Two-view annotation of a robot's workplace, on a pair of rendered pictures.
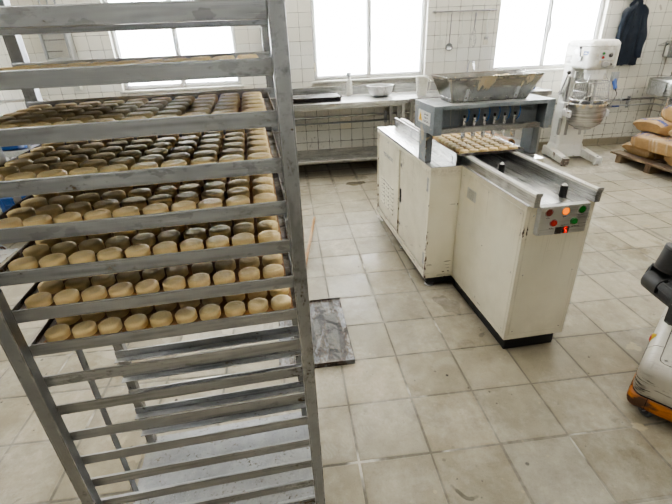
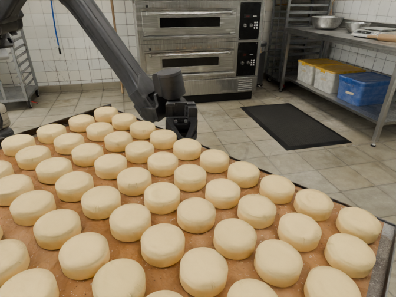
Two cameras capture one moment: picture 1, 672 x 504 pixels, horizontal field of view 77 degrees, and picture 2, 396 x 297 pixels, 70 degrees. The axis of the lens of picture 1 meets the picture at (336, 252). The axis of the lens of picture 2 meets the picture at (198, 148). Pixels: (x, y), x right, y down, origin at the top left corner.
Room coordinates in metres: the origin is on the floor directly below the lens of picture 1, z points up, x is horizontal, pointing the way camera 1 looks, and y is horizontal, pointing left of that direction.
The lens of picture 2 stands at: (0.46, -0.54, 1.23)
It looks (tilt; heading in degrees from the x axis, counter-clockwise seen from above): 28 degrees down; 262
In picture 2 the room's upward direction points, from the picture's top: straight up
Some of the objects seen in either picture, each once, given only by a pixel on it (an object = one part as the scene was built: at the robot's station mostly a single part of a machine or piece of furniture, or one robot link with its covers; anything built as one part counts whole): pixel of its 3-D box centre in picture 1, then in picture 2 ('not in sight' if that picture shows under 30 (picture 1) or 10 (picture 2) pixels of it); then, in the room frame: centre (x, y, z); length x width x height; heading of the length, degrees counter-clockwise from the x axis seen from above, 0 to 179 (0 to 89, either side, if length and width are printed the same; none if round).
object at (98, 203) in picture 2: not in sight; (101, 201); (0.54, -0.86, 0.99); 0.05 x 0.05 x 0.02
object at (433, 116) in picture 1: (479, 128); not in sight; (2.61, -0.91, 1.01); 0.72 x 0.33 x 0.34; 98
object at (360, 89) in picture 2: not in sight; (364, 88); (-1.75, -3.30, 0.36); 0.47 x 0.38 x 0.26; 7
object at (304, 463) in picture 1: (211, 478); not in sight; (0.79, 0.39, 0.42); 0.64 x 0.03 x 0.03; 100
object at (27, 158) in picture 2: not in sight; (34, 157); (0.67, -0.98, 1.00); 0.05 x 0.05 x 0.02
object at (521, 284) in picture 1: (509, 246); not in sight; (2.11, -0.98, 0.45); 0.70 x 0.34 x 0.90; 8
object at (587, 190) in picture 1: (490, 144); not in sight; (2.74, -1.04, 0.87); 2.01 x 0.03 x 0.07; 8
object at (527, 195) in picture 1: (447, 148); not in sight; (2.70, -0.75, 0.87); 2.01 x 0.03 x 0.07; 8
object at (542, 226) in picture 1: (561, 218); not in sight; (1.75, -1.03, 0.77); 0.24 x 0.04 x 0.14; 98
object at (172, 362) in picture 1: (178, 358); not in sight; (0.79, 0.39, 0.87); 0.64 x 0.03 x 0.03; 100
